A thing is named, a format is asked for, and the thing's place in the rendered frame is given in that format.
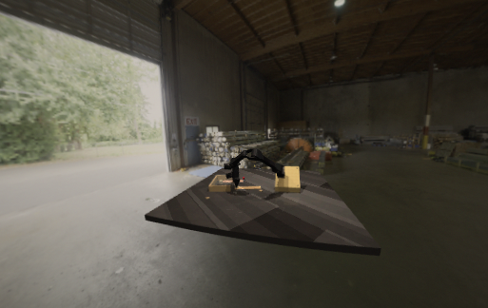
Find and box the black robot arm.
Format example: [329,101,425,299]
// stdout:
[224,148,285,179]

